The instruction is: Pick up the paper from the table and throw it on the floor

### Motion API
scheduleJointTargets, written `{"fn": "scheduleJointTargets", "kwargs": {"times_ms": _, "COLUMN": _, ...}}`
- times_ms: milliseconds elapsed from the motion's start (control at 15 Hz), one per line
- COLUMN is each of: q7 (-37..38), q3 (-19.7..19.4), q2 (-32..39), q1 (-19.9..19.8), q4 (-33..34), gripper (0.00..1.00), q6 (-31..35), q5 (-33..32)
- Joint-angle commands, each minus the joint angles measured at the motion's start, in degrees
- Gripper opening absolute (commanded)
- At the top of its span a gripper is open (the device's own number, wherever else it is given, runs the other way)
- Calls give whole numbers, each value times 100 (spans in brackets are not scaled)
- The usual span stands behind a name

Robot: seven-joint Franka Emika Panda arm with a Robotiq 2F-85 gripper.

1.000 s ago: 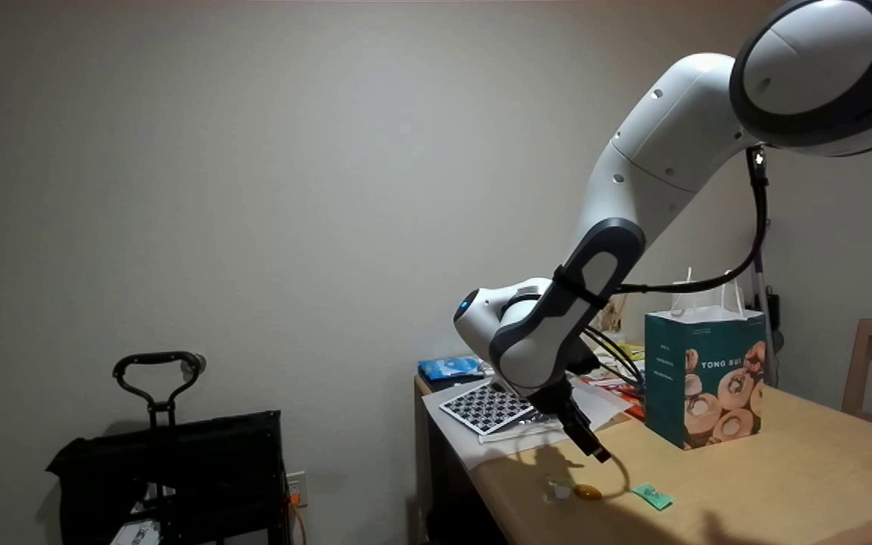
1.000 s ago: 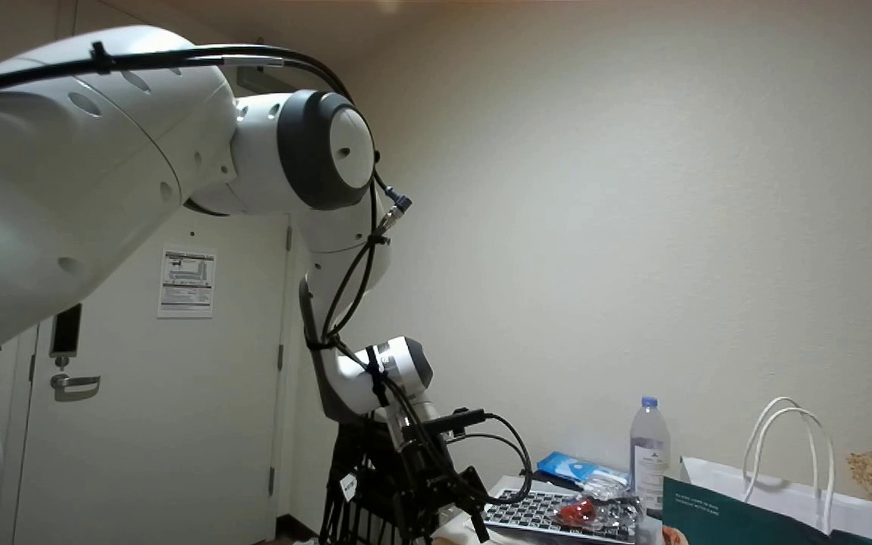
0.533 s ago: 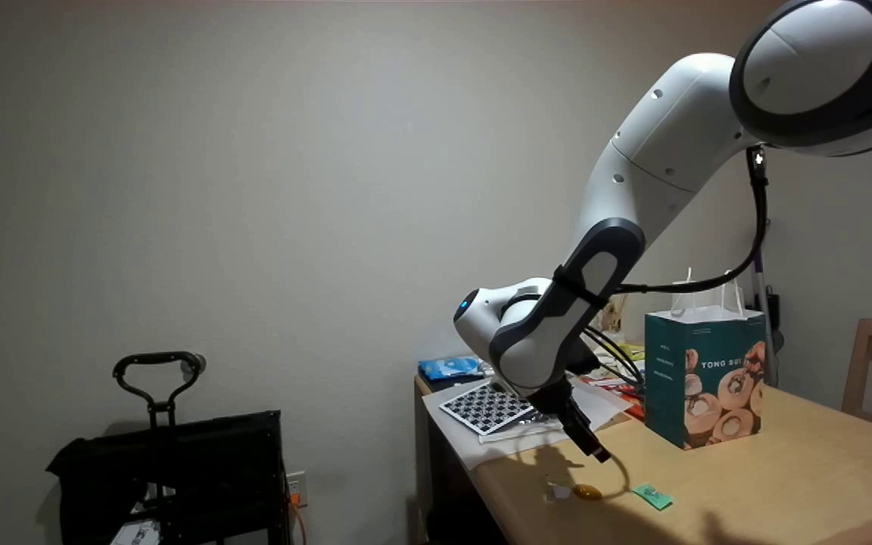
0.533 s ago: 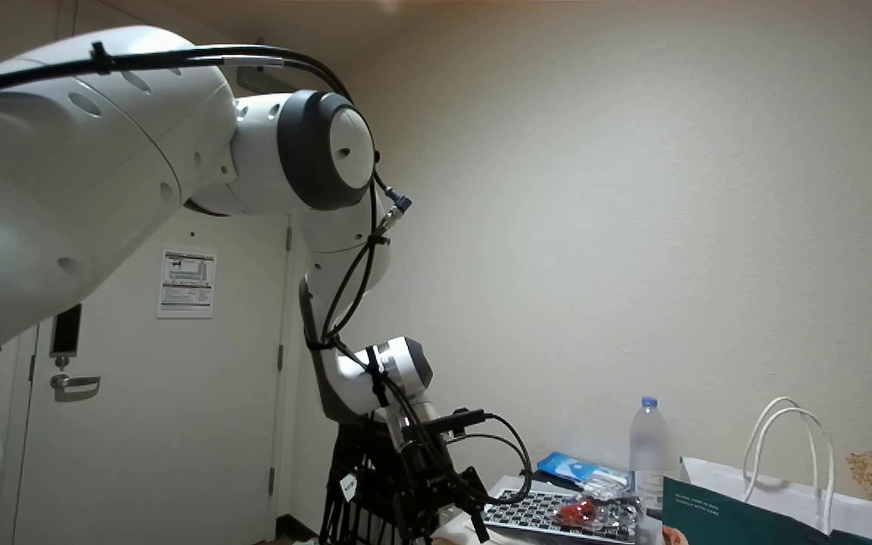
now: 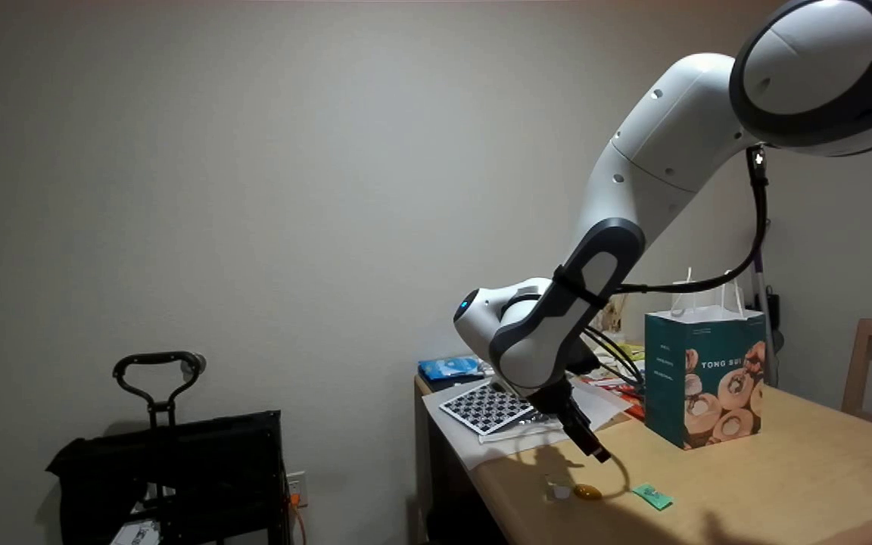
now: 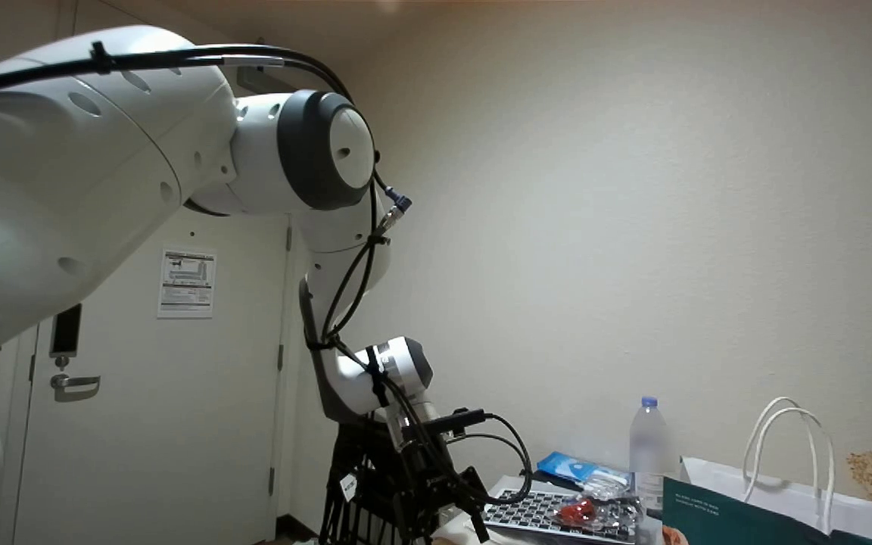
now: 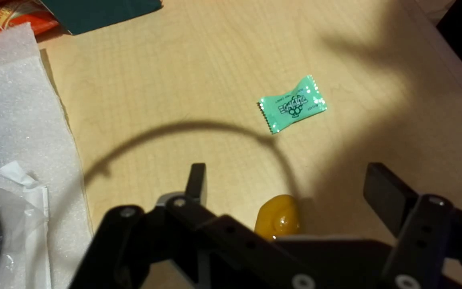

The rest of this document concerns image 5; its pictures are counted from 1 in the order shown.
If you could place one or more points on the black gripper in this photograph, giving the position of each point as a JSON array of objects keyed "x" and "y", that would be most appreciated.
[{"x": 558, "y": 404}]

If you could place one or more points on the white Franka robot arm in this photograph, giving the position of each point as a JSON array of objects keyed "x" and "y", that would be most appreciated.
[{"x": 657, "y": 139}]

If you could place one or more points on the yellow candy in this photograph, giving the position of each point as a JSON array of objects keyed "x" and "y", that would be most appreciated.
[{"x": 589, "y": 490}]

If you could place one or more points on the green sachet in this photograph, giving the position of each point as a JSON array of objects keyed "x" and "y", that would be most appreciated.
[{"x": 653, "y": 497}]

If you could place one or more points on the black white checkerboard board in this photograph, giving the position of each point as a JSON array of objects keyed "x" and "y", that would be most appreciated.
[{"x": 485, "y": 408}]

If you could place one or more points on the teal doughnut print gift bag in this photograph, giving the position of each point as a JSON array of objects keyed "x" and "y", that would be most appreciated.
[{"x": 703, "y": 382}]

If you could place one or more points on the blue snack packet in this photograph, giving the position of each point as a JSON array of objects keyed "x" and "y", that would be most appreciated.
[{"x": 449, "y": 370}]

